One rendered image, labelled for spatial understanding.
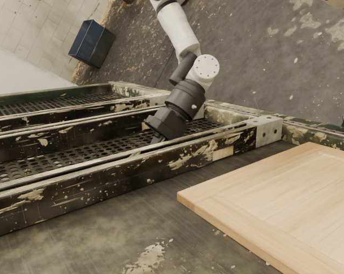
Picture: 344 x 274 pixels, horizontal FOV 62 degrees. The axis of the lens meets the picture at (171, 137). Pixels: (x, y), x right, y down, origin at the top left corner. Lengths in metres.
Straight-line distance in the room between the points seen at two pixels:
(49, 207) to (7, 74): 3.65
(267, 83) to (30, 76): 3.00
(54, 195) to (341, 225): 0.50
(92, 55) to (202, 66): 4.03
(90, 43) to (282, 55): 3.10
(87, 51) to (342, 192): 4.32
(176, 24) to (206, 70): 0.16
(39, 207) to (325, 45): 2.01
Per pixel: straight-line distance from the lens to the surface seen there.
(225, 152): 0.80
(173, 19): 0.82
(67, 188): 0.58
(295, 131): 0.96
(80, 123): 0.95
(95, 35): 4.75
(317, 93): 2.08
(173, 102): 0.73
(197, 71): 0.74
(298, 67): 2.24
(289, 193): 0.63
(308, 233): 0.53
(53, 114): 1.16
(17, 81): 4.20
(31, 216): 0.59
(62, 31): 5.67
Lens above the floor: 1.72
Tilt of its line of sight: 39 degrees down
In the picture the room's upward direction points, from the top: 64 degrees counter-clockwise
